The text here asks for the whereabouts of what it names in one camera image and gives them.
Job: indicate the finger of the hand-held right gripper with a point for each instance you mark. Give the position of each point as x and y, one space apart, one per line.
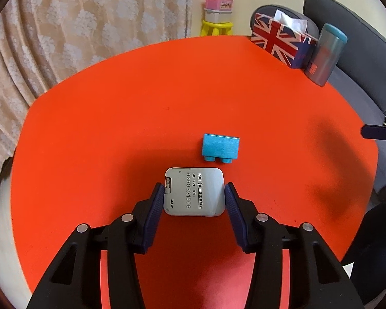
374 131

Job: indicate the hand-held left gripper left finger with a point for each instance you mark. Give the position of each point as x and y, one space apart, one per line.
152 214

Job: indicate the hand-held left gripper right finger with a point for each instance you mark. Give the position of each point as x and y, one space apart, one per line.
234 214

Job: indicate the grey card device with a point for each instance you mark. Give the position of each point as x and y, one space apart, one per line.
199 194

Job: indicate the blue toy block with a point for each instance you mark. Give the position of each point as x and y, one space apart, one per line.
220 146

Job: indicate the grey sofa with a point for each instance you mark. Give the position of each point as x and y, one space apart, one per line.
366 54

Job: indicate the grey tumbler with teal lid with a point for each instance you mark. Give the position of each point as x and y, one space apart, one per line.
325 56

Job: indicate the person's dark trouser leg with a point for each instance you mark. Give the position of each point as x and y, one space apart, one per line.
376 251

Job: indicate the flag print tissue box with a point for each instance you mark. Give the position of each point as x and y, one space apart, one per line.
276 38

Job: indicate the white tissue sheet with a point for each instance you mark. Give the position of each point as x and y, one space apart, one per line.
291 21

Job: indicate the yellow plastic stool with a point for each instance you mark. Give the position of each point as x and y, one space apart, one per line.
217 27

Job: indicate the white storage box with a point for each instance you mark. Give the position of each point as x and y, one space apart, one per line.
217 15

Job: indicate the beige patterned curtain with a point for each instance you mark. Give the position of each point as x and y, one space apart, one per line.
83 29

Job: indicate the pink storage box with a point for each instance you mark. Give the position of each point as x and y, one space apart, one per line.
219 2

